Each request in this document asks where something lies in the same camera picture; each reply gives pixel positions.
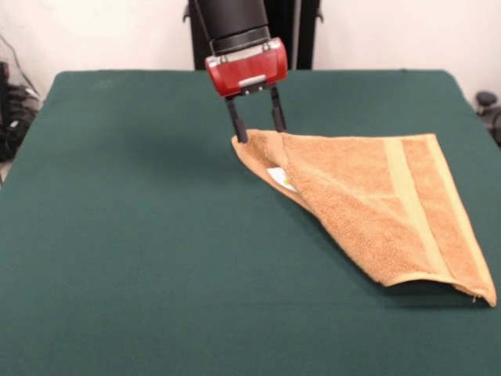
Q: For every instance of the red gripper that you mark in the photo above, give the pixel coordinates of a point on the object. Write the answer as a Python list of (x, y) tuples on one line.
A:
[(250, 70)]

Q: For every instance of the tan terry towel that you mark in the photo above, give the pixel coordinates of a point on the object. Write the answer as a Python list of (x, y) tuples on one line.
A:
[(372, 203)]

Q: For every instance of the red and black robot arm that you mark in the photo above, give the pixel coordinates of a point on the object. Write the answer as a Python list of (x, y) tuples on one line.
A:
[(235, 23)]

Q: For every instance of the dark green table cloth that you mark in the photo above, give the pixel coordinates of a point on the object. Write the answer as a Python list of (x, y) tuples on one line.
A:
[(117, 235)]

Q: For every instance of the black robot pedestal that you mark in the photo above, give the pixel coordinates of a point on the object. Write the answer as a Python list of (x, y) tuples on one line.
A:
[(301, 35)]

